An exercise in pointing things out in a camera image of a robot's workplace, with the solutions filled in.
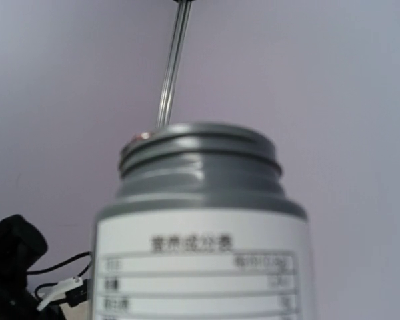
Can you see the left aluminium frame post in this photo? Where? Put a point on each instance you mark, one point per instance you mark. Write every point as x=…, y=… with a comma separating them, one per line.
x=173, y=60

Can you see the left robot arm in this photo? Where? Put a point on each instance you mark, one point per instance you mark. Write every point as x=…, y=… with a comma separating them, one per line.
x=21, y=246

